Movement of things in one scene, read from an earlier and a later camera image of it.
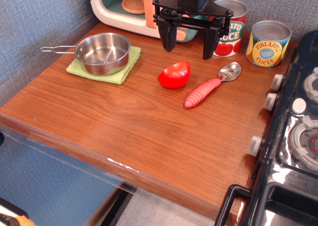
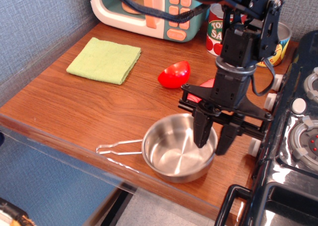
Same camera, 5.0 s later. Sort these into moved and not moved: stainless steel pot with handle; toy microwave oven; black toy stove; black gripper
Moved: stainless steel pot with handle; black gripper
Not moved: toy microwave oven; black toy stove
